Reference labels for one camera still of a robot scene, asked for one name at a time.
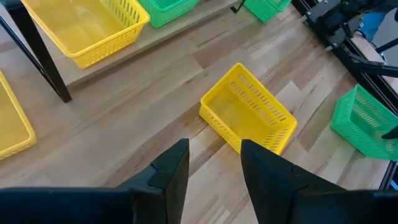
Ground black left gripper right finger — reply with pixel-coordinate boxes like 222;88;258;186
241;139;346;224

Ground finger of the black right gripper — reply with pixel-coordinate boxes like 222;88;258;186
381;126;398;140

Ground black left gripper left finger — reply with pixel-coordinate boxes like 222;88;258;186
118;138;190;224

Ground green slotted plastic basket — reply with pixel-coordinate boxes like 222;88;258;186
330;84;398;162
243;0;292;23
136;0;200;29

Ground yellow slotted plastic basket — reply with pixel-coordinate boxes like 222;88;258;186
20;0;150;69
198;62;299;156
0;70;37;161

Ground black-framed wooden shelf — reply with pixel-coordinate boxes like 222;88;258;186
0;0;246;103

